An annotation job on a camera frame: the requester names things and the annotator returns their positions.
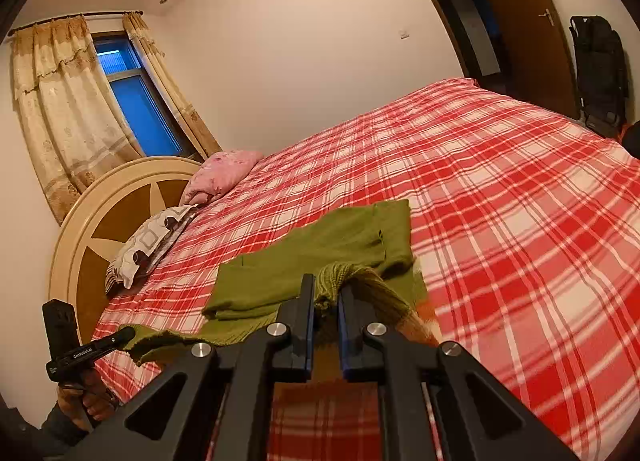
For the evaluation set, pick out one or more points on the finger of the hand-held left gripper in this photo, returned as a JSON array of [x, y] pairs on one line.
[[122, 337]]

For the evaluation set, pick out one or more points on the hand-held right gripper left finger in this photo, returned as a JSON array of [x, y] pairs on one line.
[[306, 326]]

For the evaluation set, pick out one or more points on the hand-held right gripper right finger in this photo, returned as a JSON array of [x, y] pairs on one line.
[[346, 336]]

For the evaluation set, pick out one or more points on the green striped knit sweater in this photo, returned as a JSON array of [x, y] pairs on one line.
[[310, 251]]

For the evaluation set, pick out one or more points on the person's left forearm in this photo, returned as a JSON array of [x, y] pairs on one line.
[[60, 436]]

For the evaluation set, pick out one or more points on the person's left hand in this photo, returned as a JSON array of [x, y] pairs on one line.
[[97, 396]]

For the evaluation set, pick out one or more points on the brown striped pillow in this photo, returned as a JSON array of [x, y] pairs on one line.
[[156, 257]]

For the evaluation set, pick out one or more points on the white grey patterned pillow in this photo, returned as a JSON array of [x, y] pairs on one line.
[[150, 236]]

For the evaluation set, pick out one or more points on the cream wooden headboard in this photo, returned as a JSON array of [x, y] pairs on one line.
[[105, 201]]

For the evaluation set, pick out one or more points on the pink floral pillow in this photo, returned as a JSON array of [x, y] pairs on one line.
[[220, 173]]

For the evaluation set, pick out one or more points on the red plaid bed sheet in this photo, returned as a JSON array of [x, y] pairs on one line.
[[500, 201]]

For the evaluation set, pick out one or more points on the wide beige floral curtain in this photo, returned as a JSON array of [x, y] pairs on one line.
[[65, 111]]

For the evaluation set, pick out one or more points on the dark framed window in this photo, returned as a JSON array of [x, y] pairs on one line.
[[142, 111]]

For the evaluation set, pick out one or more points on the narrow beige floral curtain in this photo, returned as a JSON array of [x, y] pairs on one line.
[[170, 96]]

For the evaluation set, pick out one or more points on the dark curtain rod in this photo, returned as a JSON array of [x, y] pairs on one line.
[[75, 17]]

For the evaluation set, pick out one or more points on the brown wooden door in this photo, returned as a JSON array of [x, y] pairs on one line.
[[530, 51]]

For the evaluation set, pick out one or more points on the black bag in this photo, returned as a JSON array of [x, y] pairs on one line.
[[632, 138]]

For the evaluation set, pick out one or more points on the black backpack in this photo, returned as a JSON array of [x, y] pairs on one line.
[[600, 71]]

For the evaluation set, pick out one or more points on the dark wooden door frame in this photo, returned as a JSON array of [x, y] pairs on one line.
[[450, 6]]

